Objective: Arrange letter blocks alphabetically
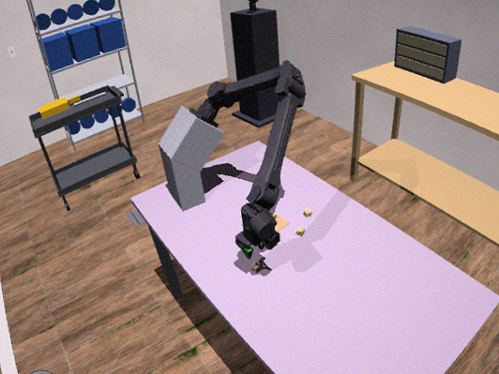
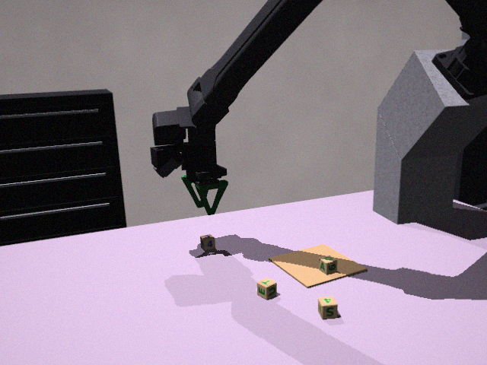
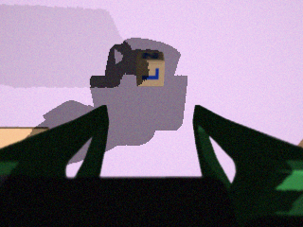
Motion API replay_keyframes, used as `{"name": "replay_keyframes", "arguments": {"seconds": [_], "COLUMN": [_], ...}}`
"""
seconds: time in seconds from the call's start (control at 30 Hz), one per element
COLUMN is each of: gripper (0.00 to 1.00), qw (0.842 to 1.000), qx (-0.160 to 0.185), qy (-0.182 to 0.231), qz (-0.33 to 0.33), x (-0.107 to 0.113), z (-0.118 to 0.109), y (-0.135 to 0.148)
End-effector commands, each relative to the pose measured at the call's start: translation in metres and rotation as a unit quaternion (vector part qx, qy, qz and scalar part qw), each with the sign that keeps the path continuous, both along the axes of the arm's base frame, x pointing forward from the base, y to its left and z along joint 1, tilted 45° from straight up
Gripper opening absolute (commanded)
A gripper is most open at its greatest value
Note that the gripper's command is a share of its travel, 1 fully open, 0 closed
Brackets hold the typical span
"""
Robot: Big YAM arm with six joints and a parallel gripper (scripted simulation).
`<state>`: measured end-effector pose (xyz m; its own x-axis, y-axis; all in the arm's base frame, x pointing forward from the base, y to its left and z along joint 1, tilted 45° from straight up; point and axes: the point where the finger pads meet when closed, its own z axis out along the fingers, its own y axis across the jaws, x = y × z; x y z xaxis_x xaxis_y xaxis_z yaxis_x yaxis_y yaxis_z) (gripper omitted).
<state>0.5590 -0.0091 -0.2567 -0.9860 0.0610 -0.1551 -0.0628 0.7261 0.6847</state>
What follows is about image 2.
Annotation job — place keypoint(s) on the tan flat mat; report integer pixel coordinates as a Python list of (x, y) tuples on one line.
[(303, 265)]

